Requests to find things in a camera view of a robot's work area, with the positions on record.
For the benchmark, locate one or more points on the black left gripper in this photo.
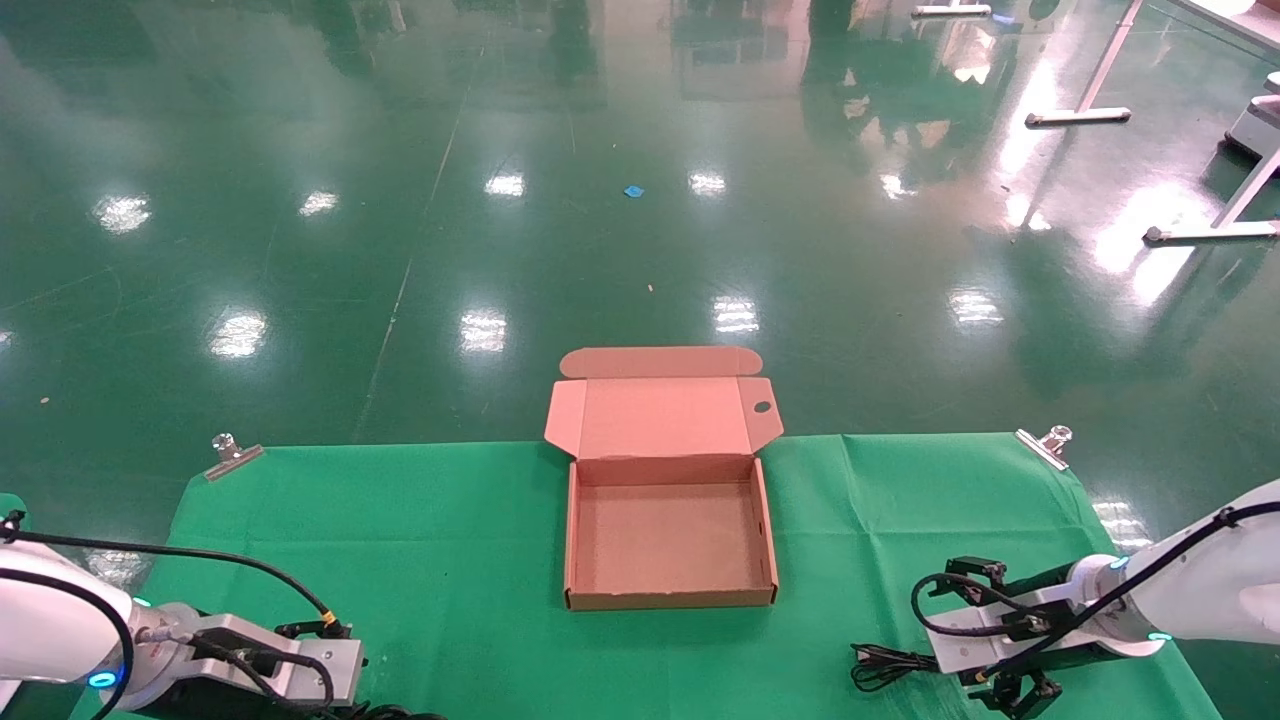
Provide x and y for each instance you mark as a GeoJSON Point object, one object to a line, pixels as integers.
{"type": "Point", "coordinates": [210, 705]}

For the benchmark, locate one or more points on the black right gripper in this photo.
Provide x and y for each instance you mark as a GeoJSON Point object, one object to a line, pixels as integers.
{"type": "Point", "coordinates": [1070, 658]}

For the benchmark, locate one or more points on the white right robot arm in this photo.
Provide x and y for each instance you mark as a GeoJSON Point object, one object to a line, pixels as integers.
{"type": "Point", "coordinates": [1210, 580]}

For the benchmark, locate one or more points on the open brown cardboard box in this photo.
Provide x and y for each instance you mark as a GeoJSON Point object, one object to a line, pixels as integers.
{"type": "Point", "coordinates": [665, 540]}

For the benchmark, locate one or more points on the silver binder clip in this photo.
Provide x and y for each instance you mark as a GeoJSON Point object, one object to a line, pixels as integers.
{"type": "Point", "coordinates": [232, 460]}
{"type": "Point", "coordinates": [1042, 447]}

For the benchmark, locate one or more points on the green table cloth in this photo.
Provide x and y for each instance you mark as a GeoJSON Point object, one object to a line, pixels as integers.
{"type": "Point", "coordinates": [480, 560]}

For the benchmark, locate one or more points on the grey machine base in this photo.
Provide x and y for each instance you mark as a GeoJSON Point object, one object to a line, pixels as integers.
{"type": "Point", "coordinates": [1255, 125]}

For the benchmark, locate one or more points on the white table foot bar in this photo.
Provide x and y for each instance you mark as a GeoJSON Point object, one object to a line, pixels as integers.
{"type": "Point", "coordinates": [950, 11]}

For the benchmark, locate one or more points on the white table top edge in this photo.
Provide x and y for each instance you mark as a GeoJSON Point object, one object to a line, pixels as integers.
{"type": "Point", "coordinates": [1230, 20]}

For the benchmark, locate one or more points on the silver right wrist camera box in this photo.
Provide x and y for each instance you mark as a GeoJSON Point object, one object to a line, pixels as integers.
{"type": "Point", "coordinates": [965, 645]}

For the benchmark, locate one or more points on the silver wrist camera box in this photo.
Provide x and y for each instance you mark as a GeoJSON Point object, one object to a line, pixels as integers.
{"type": "Point", "coordinates": [310, 665]}
{"type": "Point", "coordinates": [965, 645]}

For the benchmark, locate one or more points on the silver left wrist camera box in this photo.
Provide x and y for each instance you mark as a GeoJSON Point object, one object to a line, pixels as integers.
{"type": "Point", "coordinates": [310, 665]}

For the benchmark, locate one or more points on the white table leg frame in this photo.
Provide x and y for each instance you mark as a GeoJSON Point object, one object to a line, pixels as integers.
{"type": "Point", "coordinates": [1075, 117]}
{"type": "Point", "coordinates": [1210, 234]}

